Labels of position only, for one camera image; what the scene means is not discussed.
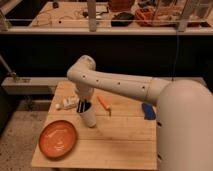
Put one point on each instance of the orange handled tool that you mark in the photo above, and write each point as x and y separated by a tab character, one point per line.
104	104

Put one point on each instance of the black bowl on shelf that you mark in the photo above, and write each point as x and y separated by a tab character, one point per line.
122	19

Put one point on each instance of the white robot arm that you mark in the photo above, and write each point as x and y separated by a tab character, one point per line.
183	111

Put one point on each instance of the white bottle lying down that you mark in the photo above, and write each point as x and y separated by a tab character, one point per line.
67	103

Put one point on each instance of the white ceramic cup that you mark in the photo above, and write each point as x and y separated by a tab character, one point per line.
88	117

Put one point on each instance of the orange crate on shelf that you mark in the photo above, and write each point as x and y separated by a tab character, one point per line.
153	17

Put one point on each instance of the blue eraser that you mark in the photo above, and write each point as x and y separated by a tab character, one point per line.
148	110

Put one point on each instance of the orange plate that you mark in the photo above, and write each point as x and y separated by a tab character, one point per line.
57	139

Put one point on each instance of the grey metal bracket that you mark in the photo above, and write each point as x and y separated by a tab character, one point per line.
15	77

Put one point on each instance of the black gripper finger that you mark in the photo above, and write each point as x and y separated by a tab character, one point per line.
81	106
86	106

